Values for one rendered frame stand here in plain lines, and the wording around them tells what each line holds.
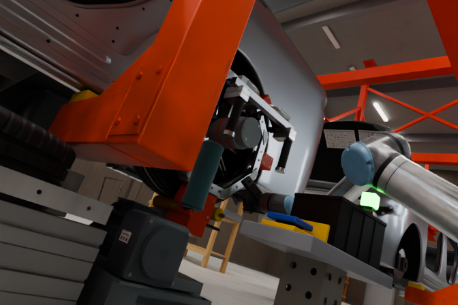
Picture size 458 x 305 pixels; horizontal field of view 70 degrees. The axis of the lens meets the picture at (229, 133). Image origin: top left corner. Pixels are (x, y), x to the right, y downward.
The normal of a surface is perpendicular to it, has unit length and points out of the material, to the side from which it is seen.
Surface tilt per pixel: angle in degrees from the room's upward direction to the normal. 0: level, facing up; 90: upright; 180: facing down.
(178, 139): 90
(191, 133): 90
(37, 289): 90
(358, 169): 126
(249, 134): 90
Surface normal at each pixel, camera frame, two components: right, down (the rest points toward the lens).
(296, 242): -0.64, -0.45
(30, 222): 0.70, -0.02
